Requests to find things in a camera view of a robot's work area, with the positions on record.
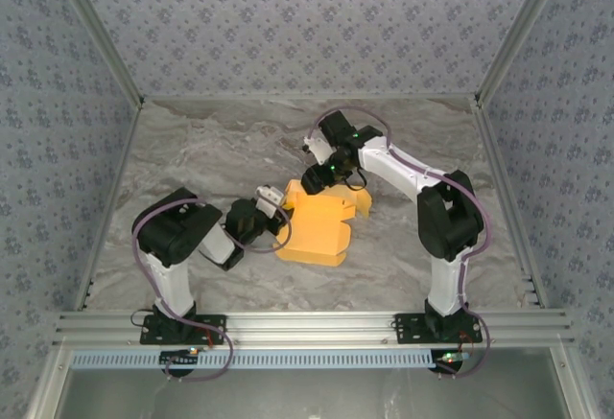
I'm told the yellow paper box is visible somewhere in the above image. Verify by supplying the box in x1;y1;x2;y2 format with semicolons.
272;177;374;268

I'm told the aluminium cross beam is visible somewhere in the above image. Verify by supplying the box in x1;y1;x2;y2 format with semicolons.
52;311;575;348

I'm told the black controller board with LED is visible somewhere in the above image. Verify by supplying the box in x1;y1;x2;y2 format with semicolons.
159;347;201;368
434;349;474;373

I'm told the grey metal panel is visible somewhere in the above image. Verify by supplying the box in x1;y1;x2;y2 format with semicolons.
57;347;567;419

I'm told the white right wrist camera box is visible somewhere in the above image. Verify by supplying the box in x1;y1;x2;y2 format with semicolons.
302;136;333;162

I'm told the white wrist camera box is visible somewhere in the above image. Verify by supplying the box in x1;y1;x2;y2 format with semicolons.
253;184;285;215
302;136;333;162

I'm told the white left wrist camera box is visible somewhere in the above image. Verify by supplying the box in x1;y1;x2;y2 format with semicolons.
253;184;285;215

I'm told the thin aluminium table edge rail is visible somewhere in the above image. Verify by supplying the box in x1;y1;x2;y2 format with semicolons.
141;93;479;103

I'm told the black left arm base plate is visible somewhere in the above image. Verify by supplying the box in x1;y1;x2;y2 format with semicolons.
139;314;227;346

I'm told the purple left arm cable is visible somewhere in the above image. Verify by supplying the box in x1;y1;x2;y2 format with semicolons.
131;196;292;384

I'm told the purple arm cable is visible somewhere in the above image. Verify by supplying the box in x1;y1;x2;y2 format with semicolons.
131;196;292;384
306;107;493;380

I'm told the aluminium side rail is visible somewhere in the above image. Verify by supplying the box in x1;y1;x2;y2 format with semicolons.
74;97;146;313
472;97;548;310

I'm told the pale blue slotted cable duct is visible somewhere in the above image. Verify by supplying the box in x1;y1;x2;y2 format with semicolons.
71;350;437;371

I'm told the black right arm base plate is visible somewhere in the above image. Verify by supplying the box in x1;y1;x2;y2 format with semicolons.
393;313;484;344

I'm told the aluminium frame post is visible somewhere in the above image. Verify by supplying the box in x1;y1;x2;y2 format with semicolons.
473;0;572;105
47;0;146;106

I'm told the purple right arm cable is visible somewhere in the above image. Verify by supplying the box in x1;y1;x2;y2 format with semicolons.
306;107;493;380

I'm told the aluminium frame leg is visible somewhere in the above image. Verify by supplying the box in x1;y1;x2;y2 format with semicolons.
26;346;73;419
549;345;601;419

